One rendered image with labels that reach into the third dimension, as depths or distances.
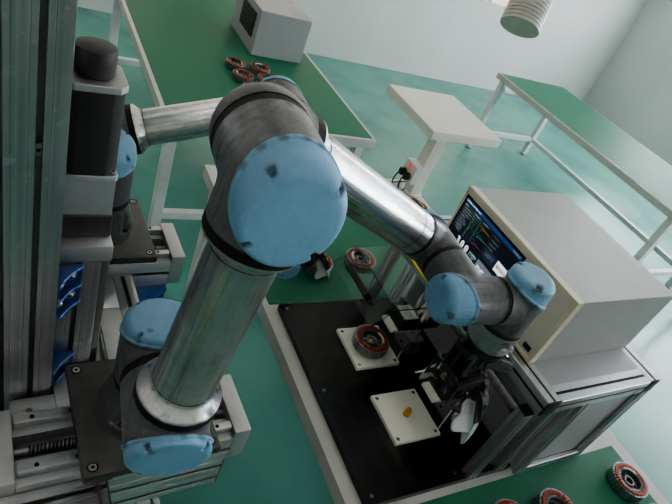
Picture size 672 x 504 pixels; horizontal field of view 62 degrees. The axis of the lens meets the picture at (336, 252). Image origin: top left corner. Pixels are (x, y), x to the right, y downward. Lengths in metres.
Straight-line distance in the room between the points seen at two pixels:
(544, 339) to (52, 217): 1.04
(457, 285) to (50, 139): 0.58
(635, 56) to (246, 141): 8.50
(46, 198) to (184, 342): 0.31
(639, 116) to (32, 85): 8.28
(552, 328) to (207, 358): 0.88
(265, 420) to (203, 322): 1.76
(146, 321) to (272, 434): 1.54
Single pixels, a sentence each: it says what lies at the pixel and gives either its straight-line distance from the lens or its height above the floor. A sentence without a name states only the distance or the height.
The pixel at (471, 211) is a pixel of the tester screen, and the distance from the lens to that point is 1.52.
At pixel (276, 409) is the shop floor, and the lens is 2.43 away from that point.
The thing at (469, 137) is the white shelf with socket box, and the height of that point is 1.20.
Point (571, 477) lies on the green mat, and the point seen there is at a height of 0.75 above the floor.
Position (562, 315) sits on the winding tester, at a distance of 1.34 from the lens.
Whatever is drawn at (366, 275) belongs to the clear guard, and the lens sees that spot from 1.47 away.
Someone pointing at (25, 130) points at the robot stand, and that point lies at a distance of 0.81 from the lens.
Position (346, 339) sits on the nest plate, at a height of 0.78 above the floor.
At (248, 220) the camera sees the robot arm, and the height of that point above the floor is 1.62.
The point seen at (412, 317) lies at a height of 0.92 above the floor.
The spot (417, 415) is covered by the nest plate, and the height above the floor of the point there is 0.78.
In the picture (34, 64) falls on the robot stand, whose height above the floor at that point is 1.59.
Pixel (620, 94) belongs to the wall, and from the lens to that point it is 8.91.
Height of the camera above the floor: 1.91
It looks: 35 degrees down
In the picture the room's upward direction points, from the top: 24 degrees clockwise
